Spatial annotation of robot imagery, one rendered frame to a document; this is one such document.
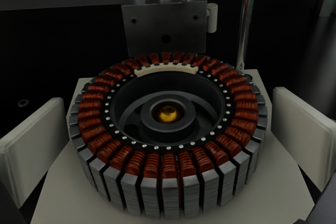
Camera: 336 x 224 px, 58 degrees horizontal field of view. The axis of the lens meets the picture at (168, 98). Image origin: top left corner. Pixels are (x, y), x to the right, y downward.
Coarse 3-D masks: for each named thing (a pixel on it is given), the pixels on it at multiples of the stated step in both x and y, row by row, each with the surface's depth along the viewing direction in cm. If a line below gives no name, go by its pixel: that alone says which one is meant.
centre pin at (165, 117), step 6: (162, 108) 18; (168, 108) 18; (174, 108) 18; (156, 114) 18; (162, 114) 18; (168, 114) 18; (174, 114) 18; (180, 114) 18; (156, 120) 18; (162, 120) 18; (168, 120) 18; (174, 120) 18
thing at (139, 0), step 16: (128, 0) 27; (144, 0) 27; (160, 0) 26; (176, 0) 26; (192, 0) 26; (128, 16) 27; (144, 16) 27; (160, 16) 27; (176, 16) 27; (192, 16) 27; (128, 32) 28; (144, 32) 28; (160, 32) 28; (176, 32) 28; (192, 32) 28; (128, 48) 29; (144, 48) 29; (160, 48) 29; (176, 48) 29; (192, 48) 29
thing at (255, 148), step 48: (96, 96) 18; (144, 96) 21; (192, 96) 20; (240, 96) 17; (96, 144) 15; (144, 144) 15; (192, 144) 15; (240, 144) 15; (144, 192) 14; (192, 192) 14
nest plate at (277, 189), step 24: (264, 96) 23; (72, 144) 20; (264, 144) 19; (72, 168) 18; (264, 168) 18; (288, 168) 18; (48, 192) 17; (72, 192) 17; (96, 192) 17; (240, 192) 17; (264, 192) 17; (288, 192) 16; (48, 216) 16; (72, 216) 16; (96, 216) 16; (120, 216) 16; (144, 216) 16; (216, 216) 16; (240, 216) 16; (264, 216) 16; (288, 216) 15
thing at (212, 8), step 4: (208, 4) 28; (212, 4) 28; (216, 4) 28; (208, 8) 28; (212, 8) 28; (216, 8) 28; (208, 12) 28; (212, 12) 28; (216, 12) 28; (208, 16) 28; (212, 16) 28; (216, 16) 28; (208, 20) 28; (212, 20) 28; (216, 20) 29; (208, 24) 29; (212, 24) 29; (208, 28) 29; (212, 28) 29; (208, 32) 29; (212, 32) 29
